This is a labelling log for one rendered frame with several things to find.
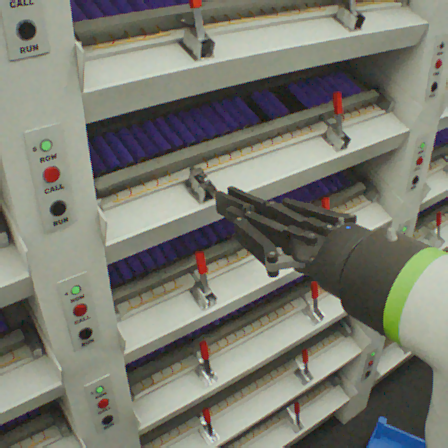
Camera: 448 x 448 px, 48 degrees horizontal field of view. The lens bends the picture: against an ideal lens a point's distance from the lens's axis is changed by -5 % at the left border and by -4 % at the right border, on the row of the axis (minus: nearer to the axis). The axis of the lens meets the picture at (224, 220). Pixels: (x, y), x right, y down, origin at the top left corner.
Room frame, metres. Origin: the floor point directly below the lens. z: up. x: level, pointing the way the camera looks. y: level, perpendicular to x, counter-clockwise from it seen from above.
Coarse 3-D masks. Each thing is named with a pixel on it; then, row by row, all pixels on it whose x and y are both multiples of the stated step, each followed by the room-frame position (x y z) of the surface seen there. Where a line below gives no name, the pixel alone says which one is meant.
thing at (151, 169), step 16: (352, 96) 0.87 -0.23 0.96; (368, 96) 0.89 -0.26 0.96; (304, 112) 0.80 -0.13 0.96; (320, 112) 0.81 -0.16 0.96; (368, 112) 0.87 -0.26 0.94; (256, 128) 0.74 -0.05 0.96; (272, 128) 0.74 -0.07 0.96; (288, 128) 0.77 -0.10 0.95; (208, 144) 0.68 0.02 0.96; (224, 144) 0.69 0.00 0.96; (240, 144) 0.71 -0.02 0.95; (272, 144) 0.73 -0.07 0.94; (160, 160) 0.63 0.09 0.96; (176, 160) 0.64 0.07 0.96; (192, 160) 0.66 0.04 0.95; (112, 176) 0.59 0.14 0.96; (128, 176) 0.59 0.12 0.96; (144, 176) 0.61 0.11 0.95; (160, 176) 0.63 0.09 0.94; (112, 192) 0.58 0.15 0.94
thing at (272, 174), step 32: (352, 64) 0.99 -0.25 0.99; (384, 96) 0.89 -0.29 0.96; (320, 128) 0.80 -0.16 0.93; (352, 128) 0.82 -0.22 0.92; (384, 128) 0.85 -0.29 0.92; (224, 160) 0.69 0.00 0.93; (256, 160) 0.70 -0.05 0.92; (288, 160) 0.71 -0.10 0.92; (320, 160) 0.73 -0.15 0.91; (352, 160) 0.78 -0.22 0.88; (96, 192) 0.55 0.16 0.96; (128, 192) 0.60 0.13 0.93; (160, 192) 0.61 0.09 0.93; (224, 192) 0.63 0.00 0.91; (256, 192) 0.65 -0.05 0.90; (128, 224) 0.54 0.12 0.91; (160, 224) 0.55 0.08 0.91; (192, 224) 0.59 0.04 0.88
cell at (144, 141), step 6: (132, 126) 0.69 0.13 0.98; (138, 126) 0.69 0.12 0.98; (132, 132) 0.69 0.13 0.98; (138, 132) 0.68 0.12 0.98; (144, 132) 0.69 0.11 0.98; (138, 138) 0.68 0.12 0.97; (144, 138) 0.67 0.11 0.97; (144, 144) 0.66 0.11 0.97; (150, 144) 0.66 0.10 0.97; (144, 150) 0.66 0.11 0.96; (150, 150) 0.65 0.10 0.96; (156, 150) 0.65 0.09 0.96; (150, 156) 0.65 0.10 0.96
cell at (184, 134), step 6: (174, 114) 0.74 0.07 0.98; (168, 120) 0.73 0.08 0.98; (174, 120) 0.72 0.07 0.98; (174, 126) 0.71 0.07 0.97; (180, 126) 0.71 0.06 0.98; (180, 132) 0.70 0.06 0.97; (186, 132) 0.70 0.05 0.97; (180, 138) 0.70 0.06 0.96; (186, 138) 0.69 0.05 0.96; (192, 138) 0.69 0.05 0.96; (186, 144) 0.69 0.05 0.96
